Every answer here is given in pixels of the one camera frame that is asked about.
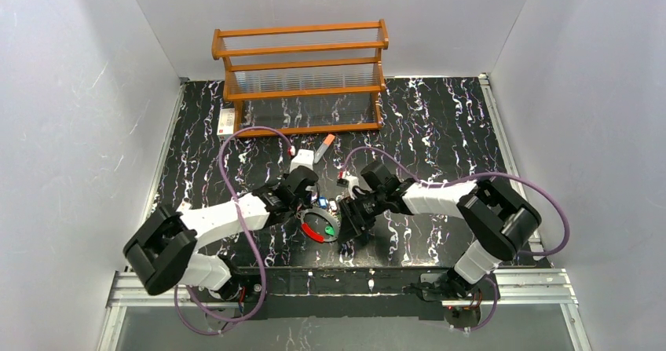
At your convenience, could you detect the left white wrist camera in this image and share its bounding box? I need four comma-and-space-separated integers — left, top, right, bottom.
289, 148, 314, 173

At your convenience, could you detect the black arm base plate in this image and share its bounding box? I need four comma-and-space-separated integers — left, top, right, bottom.
189, 266, 485, 329

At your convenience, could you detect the aluminium front frame rail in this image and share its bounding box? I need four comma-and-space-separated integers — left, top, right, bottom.
98, 268, 591, 350

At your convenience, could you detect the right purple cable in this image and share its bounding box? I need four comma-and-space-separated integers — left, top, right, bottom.
337, 146, 571, 333

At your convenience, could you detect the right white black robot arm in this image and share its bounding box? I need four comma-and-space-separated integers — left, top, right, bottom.
338, 161, 542, 298

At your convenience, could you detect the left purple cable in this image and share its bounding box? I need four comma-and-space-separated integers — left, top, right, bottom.
174, 126, 298, 337

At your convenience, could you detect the wooden three-tier shelf rack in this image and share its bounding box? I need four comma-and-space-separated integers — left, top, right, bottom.
210, 19, 390, 137

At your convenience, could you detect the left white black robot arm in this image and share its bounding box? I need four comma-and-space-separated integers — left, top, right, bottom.
123, 166, 319, 295

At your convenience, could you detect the red white keyring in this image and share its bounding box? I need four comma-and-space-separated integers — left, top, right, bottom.
297, 208, 340, 243

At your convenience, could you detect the orange grey marker pen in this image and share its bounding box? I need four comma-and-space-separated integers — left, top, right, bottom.
313, 133, 335, 164

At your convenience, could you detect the small white red box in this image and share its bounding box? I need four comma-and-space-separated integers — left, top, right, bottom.
217, 108, 236, 142

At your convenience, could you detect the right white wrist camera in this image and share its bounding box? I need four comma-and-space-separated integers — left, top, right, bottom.
336, 171, 360, 199

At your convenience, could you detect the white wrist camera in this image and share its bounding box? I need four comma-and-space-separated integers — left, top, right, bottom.
289, 148, 314, 173
336, 171, 360, 199

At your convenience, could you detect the purple cable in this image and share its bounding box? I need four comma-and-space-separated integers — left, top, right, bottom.
337, 146, 571, 333
174, 126, 298, 337

